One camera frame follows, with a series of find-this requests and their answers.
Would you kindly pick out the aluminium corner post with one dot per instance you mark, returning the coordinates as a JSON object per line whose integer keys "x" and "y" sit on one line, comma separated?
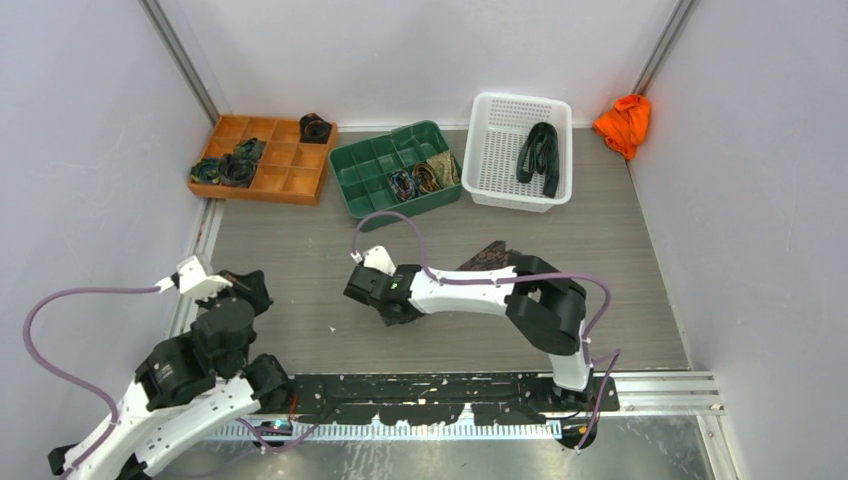
{"x": 170, "y": 39}
{"x": 671, "y": 32}

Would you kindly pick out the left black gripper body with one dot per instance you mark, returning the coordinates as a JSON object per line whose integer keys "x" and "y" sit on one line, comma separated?
{"x": 240, "y": 285}

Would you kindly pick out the orange compartment tray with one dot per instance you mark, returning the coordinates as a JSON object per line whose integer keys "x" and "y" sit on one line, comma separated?
{"x": 289, "y": 171}

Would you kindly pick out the dark green tie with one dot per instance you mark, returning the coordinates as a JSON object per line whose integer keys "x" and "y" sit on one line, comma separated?
{"x": 539, "y": 154}

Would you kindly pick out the aluminium front rail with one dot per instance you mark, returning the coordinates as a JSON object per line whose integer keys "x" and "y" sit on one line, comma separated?
{"x": 640, "y": 394}

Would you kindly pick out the brown paisley tie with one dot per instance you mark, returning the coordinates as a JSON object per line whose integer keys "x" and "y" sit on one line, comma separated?
{"x": 490, "y": 257}

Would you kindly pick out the orange cloth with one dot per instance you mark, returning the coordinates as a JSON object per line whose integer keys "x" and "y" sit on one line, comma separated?
{"x": 625, "y": 125}

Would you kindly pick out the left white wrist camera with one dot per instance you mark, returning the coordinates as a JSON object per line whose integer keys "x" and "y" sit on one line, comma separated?
{"x": 195, "y": 279}

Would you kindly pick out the white plastic basket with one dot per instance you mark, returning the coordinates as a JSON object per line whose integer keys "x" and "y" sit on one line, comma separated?
{"x": 500, "y": 124}

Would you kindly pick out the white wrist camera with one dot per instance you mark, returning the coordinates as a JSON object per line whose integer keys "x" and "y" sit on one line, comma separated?
{"x": 195, "y": 279}
{"x": 376, "y": 258}

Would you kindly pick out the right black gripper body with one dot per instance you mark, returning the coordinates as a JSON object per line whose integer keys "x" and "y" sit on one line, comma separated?
{"x": 381, "y": 308}

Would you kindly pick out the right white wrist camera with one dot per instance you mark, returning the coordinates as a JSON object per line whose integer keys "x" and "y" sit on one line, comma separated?
{"x": 376, "y": 258}

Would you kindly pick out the rolled blue green tie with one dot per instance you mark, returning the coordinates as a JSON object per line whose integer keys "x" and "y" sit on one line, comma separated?
{"x": 206, "y": 171}

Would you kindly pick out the rolled orange brown tie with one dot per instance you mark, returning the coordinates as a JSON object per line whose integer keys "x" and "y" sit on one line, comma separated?
{"x": 425, "y": 179}

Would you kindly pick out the left aluminium corner post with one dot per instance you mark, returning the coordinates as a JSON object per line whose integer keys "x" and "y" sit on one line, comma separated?
{"x": 170, "y": 39}

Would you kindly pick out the rolled olive gold tie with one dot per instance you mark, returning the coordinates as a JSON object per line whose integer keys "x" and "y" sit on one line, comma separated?
{"x": 444, "y": 168}

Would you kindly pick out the rolled black tie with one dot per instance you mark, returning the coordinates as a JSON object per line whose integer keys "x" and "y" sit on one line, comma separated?
{"x": 314, "y": 129}

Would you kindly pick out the rolled colourful striped tie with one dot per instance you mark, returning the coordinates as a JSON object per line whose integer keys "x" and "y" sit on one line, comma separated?
{"x": 403, "y": 185}

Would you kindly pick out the rolled green patterned tie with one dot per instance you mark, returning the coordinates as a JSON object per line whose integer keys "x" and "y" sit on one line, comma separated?
{"x": 250, "y": 149}

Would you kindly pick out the rolled dark grey tie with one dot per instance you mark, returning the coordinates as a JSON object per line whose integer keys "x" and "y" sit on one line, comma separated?
{"x": 235, "y": 171}

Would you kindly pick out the right aluminium corner post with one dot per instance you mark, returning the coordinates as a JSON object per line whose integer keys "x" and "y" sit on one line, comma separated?
{"x": 671, "y": 32}

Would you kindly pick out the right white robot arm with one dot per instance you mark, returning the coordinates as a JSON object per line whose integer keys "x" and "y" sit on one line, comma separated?
{"x": 547, "y": 307}

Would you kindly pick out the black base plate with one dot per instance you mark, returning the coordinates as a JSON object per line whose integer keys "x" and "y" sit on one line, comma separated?
{"x": 493, "y": 399}

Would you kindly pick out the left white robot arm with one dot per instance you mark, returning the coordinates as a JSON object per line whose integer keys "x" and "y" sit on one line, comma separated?
{"x": 188, "y": 386}

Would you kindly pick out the green compartment tray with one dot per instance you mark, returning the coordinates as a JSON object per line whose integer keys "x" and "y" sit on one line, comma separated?
{"x": 361, "y": 170}

